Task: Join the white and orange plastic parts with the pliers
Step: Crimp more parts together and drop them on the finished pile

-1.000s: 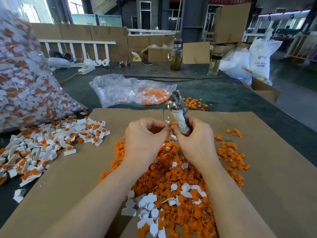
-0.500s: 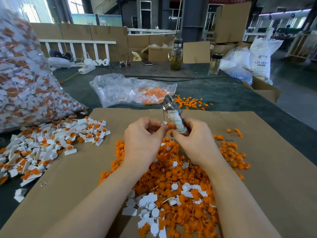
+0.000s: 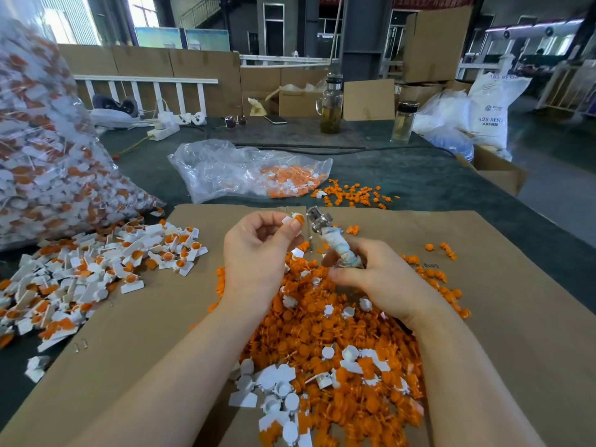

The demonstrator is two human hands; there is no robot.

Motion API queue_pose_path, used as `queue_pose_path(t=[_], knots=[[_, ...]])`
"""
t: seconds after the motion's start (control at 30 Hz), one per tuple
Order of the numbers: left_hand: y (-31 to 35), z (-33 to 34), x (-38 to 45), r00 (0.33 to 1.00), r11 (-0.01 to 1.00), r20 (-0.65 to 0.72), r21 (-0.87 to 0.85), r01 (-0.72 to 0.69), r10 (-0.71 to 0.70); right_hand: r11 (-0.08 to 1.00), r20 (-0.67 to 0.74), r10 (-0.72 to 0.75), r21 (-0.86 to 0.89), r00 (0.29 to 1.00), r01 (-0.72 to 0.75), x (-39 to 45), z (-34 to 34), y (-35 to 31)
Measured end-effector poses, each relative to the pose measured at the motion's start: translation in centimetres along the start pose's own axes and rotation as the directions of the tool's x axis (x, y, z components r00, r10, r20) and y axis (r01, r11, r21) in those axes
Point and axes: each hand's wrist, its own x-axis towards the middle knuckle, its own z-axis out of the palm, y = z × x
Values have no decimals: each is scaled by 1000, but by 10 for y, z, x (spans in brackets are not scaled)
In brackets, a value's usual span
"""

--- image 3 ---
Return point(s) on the person's left hand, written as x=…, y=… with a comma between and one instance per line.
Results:
x=253, y=263

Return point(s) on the person's right hand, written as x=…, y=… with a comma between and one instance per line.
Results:
x=386, y=282

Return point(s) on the orange white plastic piece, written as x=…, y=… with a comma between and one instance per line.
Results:
x=291, y=218
x=195, y=248

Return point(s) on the pile of orange and white parts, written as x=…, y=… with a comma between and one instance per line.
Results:
x=340, y=363

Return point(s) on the pile of assembled white-orange parts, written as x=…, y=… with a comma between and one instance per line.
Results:
x=65, y=282

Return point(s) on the person's left forearm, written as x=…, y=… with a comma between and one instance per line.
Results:
x=158, y=391

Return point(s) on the scatter of orange offcuts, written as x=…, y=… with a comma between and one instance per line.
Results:
x=356, y=193

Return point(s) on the small clear plastic bag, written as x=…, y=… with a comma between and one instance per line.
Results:
x=222, y=170

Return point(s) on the black phone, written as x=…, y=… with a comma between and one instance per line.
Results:
x=277, y=119

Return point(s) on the open brown cardboard box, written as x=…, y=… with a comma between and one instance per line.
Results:
x=493, y=171

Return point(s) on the white power strip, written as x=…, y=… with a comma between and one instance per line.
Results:
x=164, y=130

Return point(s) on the glass bottle with black lid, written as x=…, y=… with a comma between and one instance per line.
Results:
x=404, y=122

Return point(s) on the clear blue plastic bag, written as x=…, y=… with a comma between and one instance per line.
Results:
x=444, y=126

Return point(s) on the open cardboard box with paper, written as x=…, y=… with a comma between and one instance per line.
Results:
x=297, y=102

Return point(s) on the brown cardboard sheet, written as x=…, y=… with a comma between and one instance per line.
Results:
x=554, y=330
x=102, y=349

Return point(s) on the glass tea jar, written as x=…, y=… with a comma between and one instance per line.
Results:
x=331, y=104

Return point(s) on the flat brown cardboard panel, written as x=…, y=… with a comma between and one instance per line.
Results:
x=369, y=99

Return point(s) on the row of upright cardboard sheets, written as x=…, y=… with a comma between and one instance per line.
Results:
x=219, y=68

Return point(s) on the white oval plastic device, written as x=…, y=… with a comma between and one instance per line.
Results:
x=112, y=117

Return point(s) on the white woven sack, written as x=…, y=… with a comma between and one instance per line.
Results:
x=498, y=109

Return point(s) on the large clear bag of seals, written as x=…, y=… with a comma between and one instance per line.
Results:
x=58, y=172

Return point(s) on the tall brown cardboard box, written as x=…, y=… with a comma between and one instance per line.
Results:
x=438, y=43

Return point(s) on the dark steel pillar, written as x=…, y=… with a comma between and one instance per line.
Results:
x=367, y=37

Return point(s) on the white metal rack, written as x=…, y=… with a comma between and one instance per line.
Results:
x=575, y=86

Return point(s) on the white railing frame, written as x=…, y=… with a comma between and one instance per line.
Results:
x=146, y=80

